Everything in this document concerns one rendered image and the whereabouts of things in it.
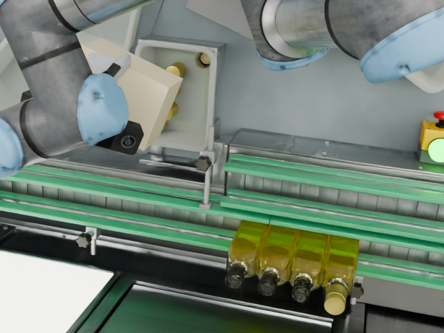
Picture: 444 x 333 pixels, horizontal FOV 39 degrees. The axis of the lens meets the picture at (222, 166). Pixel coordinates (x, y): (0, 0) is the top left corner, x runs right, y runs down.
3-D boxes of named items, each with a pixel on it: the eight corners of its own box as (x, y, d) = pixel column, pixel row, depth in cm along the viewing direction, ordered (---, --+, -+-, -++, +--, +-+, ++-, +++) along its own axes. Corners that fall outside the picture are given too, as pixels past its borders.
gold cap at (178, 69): (170, 61, 137) (164, 64, 133) (186, 62, 137) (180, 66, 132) (170, 76, 138) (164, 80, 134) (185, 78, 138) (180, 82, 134)
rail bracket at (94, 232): (100, 236, 143) (73, 263, 131) (100, 209, 141) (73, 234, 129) (116, 240, 143) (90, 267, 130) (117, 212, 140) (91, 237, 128)
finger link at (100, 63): (104, 30, 102) (73, 68, 97) (137, 46, 101) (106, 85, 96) (104, 43, 104) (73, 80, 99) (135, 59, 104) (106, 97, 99)
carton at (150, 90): (100, 37, 110) (81, 44, 103) (182, 78, 108) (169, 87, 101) (80, 98, 114) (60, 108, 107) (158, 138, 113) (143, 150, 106)
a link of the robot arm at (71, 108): (75, 47, 69) (-4, 79, 73) (115, 142, 72) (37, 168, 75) (105, 37, 76) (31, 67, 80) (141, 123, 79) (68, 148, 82)
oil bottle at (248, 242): (246, 230, 134) (222, 279, 114) (248, 205, 132) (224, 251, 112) (272, 234, 133) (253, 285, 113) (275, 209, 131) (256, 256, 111)
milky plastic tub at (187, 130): (145, 131, 146) (131, 142, 138) (148, 33, 138) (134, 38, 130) (219, 142, 142) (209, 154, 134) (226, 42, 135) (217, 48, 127)
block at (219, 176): (216, 174, 138) (207, 185, 132) (219, 132, 135) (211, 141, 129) (232, 176, 138) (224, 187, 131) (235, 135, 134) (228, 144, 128)
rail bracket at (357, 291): (344, 281, 133) (340, 316, 120) (349, 252, 130) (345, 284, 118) (364, 285, 132) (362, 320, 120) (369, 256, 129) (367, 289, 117)
